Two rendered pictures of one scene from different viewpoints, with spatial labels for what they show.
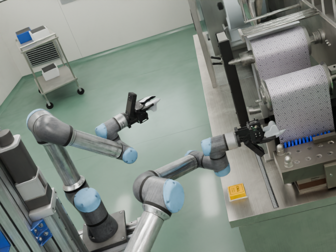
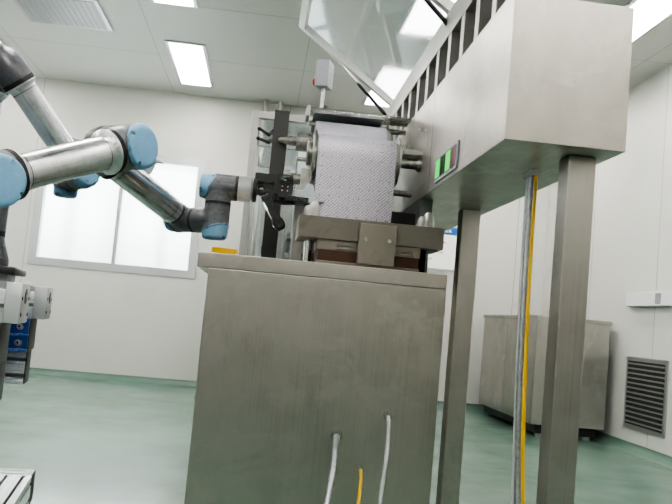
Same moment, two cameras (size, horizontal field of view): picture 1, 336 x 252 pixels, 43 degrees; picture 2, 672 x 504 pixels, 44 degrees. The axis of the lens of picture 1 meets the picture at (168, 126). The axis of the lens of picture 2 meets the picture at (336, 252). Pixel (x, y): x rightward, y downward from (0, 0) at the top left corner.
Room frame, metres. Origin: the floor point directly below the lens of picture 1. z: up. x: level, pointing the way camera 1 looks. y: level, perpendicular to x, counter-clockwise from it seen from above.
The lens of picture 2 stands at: (-0.83, 0.08, 0.75)
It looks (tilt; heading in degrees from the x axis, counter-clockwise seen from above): 5 degrees up; 346
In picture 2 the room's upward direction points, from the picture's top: 5 degrees clockwise
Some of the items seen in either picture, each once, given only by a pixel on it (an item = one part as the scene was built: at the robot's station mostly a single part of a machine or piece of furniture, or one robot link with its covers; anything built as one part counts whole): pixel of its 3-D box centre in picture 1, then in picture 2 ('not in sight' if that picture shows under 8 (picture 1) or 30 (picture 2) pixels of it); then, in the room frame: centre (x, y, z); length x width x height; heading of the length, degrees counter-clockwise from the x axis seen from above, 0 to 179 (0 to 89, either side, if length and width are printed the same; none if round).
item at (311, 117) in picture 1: (304, 121); (353, 200); (1.51, -0.55, 1.11); 0.23 x 0.01 x 0.18; 81
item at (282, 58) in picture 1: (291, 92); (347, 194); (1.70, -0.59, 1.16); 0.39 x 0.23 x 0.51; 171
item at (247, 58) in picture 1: (247, 58); (305, 142); (1.84, -0.46, 1.33); 0.06 x 0.06 x 0.06; 81
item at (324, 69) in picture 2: not in sight; (322, 75); (2.13, -0.56, 1.66); 0.07 x 0.07 x 0.10; 60
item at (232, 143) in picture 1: (231, 140); (246, 189); (1.56, -0.24, 1.11); 0.08 x 0.05 x 0.08; 171
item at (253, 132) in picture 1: (249, 134); (273, 189); (1.55, -0.32, 1.12); 0.12 x 0.08 x 0.09; 81
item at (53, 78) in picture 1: (47, 63); not in sight; (6.11, 1.34, 0.51); 0.91 x 0.58 x 1.02; 15
